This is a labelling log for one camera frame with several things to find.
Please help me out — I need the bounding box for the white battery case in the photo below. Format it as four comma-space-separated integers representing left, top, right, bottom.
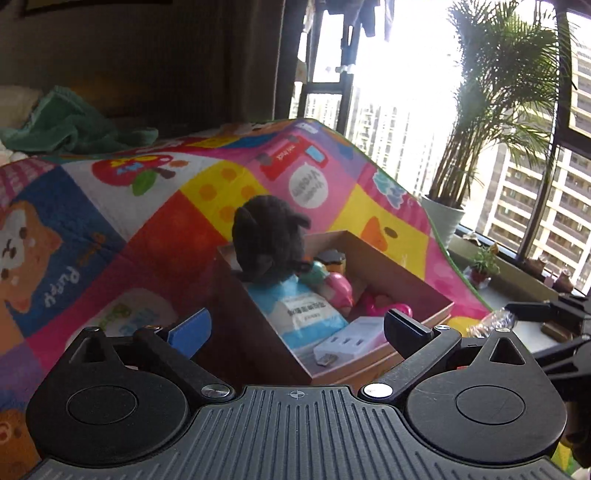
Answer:
312, 316, 387, 367

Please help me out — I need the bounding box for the white card box red text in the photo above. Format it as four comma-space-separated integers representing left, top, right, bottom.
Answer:
318, 272, 353, 309

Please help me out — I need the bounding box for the yellow pudding toy brown lid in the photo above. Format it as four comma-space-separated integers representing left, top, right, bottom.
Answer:
315, 249, 346, 275

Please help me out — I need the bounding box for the blue white wipes pack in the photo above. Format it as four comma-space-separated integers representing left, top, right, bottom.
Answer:
246, 275, 348, 350

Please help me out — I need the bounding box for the black plush toy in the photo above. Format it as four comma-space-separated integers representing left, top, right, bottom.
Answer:
231, 195, 311, 286

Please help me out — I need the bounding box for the green pink figurine toy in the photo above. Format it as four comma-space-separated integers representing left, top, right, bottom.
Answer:
298, 260, 329, 289

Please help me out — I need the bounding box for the small potted plant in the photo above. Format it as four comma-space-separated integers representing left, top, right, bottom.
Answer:
469, 243, 500, 289

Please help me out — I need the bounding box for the pink cardboard box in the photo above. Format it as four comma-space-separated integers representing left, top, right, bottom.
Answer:
197, 231, 454, 388

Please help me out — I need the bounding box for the colourful cartoon play mat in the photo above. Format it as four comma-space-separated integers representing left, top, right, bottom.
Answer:
1, 119, 488, 479

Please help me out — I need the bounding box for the white plant pot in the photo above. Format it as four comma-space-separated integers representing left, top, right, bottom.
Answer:
421, 195, 465, 249

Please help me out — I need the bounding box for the potted palm plant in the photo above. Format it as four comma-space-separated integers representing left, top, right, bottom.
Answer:
427, 1, 571, 209

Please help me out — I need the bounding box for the green towel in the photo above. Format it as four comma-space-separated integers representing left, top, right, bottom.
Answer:
1, 86, 158, 154

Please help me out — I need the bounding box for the beige pillow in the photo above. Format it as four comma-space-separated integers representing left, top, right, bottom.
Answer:
0, 85, 43, 129

